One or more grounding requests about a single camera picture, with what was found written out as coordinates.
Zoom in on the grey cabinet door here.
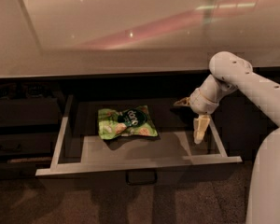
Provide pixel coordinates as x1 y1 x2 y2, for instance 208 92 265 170
213 91 277 161

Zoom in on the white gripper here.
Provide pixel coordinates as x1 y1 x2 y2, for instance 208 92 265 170
174 89 217 144

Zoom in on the green snack bag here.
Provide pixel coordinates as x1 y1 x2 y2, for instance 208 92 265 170
97 105 158 140

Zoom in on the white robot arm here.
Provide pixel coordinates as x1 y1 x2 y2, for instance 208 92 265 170
175 51 280 224

